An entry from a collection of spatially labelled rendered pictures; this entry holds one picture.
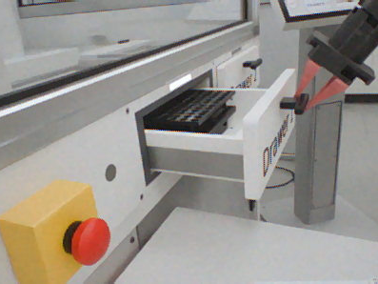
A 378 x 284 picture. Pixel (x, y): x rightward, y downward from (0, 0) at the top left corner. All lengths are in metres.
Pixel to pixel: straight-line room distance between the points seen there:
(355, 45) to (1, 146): 0.43
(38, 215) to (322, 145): 1.40
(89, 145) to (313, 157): 1.30
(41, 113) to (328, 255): 0.36
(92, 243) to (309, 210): 1.48
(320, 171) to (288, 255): 1.20
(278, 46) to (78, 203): 2.02
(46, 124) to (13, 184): 0.06
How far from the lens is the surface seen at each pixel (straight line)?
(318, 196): 1.71
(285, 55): 2.27
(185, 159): 0.48
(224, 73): 0.74
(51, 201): 0.33
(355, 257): 0.48
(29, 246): 0.32
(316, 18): 1.31
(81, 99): 0.38
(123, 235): 0.49
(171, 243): 0.49
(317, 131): 1.56
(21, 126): 0.33
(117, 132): 0.44
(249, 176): 0.44
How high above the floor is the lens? 1.06
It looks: 22 degrees down
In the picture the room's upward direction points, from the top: 6 degrees counter-clockwise
